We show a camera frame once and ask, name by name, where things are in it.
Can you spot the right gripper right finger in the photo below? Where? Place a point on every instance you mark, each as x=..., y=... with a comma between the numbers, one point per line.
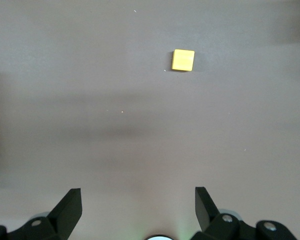
x=205, y=212

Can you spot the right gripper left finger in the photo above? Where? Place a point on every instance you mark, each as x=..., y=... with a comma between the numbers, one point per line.
x=65, y=215

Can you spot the yellow block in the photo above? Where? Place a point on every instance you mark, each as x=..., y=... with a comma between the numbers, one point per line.
x=182, y=60

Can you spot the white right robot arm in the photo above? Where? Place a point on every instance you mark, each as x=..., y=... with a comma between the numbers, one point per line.
x=160, y=238

